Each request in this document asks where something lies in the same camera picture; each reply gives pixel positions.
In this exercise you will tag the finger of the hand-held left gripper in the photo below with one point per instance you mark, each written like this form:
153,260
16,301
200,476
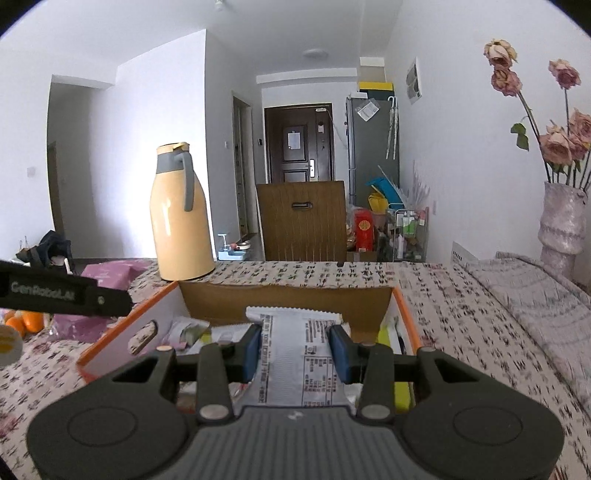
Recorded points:
108,300

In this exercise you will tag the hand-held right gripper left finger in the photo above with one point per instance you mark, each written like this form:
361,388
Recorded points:
253,353

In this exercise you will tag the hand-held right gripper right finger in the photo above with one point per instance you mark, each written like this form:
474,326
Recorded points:
339,353

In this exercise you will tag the orange cardboard box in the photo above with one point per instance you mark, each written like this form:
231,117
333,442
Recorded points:
286,297

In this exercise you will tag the pink snack packet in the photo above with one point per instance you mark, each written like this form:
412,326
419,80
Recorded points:
115,270
78,326

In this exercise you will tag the orange tangerine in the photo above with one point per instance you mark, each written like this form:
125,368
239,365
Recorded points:
16,326
34,321

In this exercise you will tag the dark bag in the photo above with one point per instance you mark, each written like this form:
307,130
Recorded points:
51,247

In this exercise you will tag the crumpled white snack packet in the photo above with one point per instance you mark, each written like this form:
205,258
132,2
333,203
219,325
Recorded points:
184,332

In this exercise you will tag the blue storage tray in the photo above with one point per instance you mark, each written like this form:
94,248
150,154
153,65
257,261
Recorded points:
233,251

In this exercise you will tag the yellow thermos jug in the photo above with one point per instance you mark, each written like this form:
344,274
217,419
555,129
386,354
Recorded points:
180,221

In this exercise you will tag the red gift box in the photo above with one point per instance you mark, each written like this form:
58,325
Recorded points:
364,228

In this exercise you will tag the yellow bag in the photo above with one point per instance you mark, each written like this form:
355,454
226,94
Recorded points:
376,203

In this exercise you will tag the white perforated box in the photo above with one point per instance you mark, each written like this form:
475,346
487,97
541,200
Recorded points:
462,254

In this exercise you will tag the blue plastic item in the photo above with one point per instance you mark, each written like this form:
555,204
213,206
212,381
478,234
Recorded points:
385,194

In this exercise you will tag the dark brown door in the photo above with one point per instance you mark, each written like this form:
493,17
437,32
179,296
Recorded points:
298,161

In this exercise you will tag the folded pale quilt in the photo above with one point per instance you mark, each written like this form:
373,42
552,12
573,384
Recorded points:
531,295

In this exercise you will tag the grey refrigerator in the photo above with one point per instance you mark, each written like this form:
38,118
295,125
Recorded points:
369,152

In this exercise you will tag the white folded umbrella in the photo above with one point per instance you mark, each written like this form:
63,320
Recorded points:
392,127

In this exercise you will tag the pink textured vase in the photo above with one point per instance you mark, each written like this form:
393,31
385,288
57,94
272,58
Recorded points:
561,230

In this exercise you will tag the yellow black box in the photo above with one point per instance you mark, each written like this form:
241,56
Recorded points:
376,87

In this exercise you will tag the round ceiling lamp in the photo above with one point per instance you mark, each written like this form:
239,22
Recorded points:
315,53

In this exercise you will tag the dried pink roses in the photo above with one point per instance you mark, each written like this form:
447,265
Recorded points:
558,143

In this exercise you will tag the white wall panel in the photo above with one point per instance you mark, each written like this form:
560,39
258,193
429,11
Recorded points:
413,81

